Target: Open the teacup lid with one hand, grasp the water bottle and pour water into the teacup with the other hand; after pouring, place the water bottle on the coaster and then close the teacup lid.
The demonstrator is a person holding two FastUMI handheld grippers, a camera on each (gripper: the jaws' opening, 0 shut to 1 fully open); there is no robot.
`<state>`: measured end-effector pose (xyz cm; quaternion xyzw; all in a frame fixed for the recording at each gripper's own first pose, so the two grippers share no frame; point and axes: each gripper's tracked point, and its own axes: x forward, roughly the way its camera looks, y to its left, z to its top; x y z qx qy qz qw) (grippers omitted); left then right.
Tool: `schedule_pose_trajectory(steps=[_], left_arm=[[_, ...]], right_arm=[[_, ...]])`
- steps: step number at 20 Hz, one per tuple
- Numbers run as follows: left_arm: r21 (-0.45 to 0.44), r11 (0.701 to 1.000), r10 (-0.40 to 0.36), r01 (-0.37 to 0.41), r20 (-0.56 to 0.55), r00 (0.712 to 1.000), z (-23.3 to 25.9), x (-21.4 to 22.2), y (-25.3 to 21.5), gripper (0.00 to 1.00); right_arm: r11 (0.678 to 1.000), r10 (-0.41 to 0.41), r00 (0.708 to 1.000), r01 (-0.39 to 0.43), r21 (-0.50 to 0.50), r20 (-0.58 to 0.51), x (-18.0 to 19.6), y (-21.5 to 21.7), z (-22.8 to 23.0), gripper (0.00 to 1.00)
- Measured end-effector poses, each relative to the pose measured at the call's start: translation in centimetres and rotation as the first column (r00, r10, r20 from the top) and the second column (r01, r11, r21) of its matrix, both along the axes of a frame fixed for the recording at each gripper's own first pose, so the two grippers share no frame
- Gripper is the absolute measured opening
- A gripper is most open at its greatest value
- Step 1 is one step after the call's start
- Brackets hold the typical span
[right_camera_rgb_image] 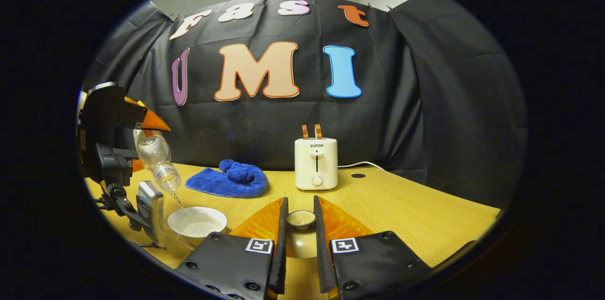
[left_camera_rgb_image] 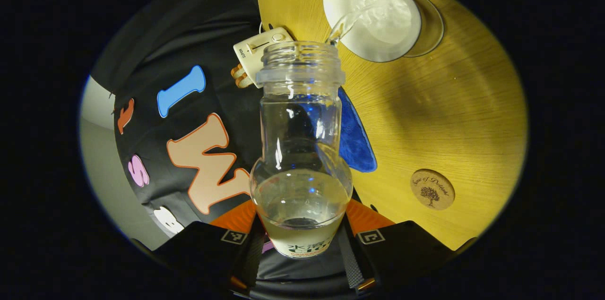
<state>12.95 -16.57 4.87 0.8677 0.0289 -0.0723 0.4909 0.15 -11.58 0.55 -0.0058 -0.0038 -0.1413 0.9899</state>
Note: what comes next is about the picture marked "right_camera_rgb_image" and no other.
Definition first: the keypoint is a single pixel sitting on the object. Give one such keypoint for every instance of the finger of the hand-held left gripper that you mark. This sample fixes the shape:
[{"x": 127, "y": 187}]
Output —
[
  {"x": 136, "y": 165},
  {"x": 108, "y": 108}
]

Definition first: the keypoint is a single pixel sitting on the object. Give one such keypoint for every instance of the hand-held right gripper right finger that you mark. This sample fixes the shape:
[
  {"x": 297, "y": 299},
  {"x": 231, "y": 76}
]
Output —
[{"x": 321, "y": 252}]

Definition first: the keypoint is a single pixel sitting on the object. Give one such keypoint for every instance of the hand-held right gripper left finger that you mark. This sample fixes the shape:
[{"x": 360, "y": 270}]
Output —
[{"x": 281, "y": 252}]

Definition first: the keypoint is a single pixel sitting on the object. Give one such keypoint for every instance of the clear water bottle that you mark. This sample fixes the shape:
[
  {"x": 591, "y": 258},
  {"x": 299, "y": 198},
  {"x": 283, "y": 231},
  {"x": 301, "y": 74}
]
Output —
[{"x": 153, "y": 153}]

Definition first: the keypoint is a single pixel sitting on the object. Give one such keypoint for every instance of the cream teacup lid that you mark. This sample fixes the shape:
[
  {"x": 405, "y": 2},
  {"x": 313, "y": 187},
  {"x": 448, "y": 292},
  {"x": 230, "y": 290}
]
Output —
[{"x": 301, "y": 241}]

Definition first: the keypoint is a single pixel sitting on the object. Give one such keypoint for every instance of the cream teacup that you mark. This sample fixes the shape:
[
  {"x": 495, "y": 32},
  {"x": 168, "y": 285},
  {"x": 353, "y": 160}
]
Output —
[{"x": 198, "y": 222}]

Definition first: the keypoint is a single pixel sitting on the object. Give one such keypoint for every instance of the blue towel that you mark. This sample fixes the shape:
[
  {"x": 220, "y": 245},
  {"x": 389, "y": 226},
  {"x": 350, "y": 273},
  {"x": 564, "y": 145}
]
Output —
[{"x": 231, "y": 179}]

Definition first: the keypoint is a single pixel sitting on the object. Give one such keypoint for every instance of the white toaster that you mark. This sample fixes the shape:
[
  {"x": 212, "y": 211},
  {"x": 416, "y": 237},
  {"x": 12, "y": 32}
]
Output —
[{"x": 315, "y": 163}]

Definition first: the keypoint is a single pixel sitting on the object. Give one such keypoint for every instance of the cream saucer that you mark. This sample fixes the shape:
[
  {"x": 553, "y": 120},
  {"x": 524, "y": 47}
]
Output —
[{"x": 186, "y": 243}]

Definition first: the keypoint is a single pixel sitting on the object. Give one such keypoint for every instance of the toast slice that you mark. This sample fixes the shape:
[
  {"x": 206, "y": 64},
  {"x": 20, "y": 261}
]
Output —
[
  {"x": 318, "y": 132},
  {"x": 305, "y": 132}
]

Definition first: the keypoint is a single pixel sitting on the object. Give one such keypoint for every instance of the black backdrop cloth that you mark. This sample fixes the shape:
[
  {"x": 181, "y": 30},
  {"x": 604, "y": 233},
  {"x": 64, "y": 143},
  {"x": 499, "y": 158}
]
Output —
[{"x": 425, "y": 101}]

